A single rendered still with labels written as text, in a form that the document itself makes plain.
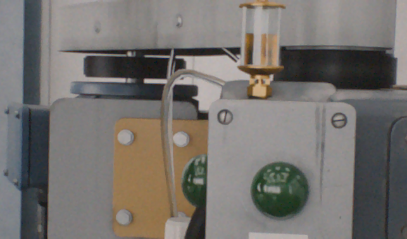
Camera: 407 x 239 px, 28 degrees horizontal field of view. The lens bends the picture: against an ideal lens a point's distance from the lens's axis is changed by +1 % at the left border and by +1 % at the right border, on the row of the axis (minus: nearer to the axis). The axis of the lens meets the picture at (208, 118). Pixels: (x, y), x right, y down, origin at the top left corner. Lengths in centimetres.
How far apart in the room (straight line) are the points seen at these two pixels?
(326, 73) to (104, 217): 38
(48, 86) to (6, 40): 57
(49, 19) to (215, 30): 520
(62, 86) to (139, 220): 496
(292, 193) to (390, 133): 9
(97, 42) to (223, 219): 46
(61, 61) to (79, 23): 492
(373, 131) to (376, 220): 5
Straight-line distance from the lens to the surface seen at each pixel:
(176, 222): 70
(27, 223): 591
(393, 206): 48
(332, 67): 58
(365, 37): 60
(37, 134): 90
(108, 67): 92
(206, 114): 96
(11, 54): 544
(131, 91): 90
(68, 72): 580
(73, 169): 89
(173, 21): 74
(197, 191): 44
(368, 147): 48
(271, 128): 42
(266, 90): 50
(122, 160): 87
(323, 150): 43
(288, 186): 41
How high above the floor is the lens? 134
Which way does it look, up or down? 3 degrees down
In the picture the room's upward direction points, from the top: 2 degrees clockwise
